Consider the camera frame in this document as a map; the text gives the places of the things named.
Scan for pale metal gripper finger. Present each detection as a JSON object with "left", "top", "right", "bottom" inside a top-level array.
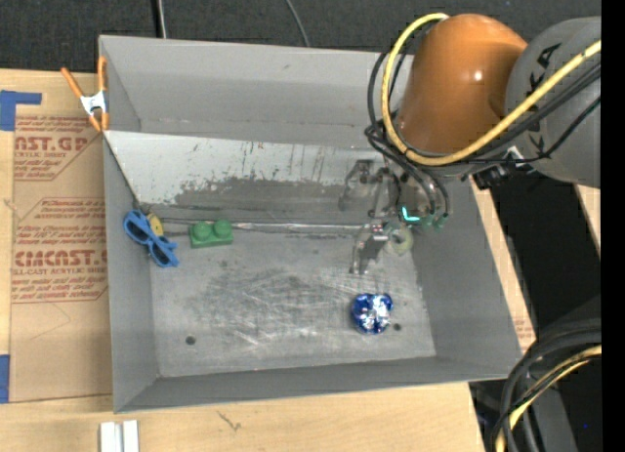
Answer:
[
  {"left": 363, "top": 223, "right": 391, "bottom": 267},
  {"left": 349, "top": 234, "right": 368, "bottom": 276}
]

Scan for blue and white crumpled packet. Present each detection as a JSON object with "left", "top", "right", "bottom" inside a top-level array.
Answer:
[{"left": 350, "top": 292, "right": 395, "bottom": 336}]

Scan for grey metal bin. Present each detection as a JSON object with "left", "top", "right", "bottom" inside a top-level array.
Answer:
[{"left": 97, "top": 33, "right": 524, "bottom": 415}]

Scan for green toy building block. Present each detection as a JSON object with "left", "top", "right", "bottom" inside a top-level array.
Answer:
[{"left": 188, "top": 218, "right": 234, "bottom": 250}]

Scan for blue sunglasses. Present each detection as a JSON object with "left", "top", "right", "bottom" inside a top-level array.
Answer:
[{"left": 121, "top": 209, "right": 181, "bottom": 269}]

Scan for brown cardboard board, red print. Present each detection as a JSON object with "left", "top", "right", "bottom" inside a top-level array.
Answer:
[{"left": 0, "top": 67, "right": 538, "bottom": 405}]

